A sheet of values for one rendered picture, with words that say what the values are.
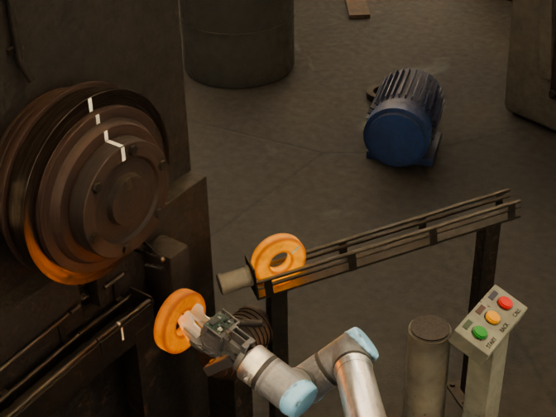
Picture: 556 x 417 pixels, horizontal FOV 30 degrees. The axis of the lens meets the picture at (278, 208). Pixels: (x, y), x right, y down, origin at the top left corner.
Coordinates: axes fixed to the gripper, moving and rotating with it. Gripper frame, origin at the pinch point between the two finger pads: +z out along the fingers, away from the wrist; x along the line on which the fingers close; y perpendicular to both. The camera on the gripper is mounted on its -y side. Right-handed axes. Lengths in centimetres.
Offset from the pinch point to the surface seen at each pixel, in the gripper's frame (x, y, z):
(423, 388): -59, -37, -48
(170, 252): -21.8, -10.4, 20.4
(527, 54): -276, -55, 19
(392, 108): -200, -65, 43
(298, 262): -50, -15, -3
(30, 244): 22.5, 17.4, 27.4
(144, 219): -5.2, 13.9, 18.6
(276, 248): -44.0, -9.2, 1.8
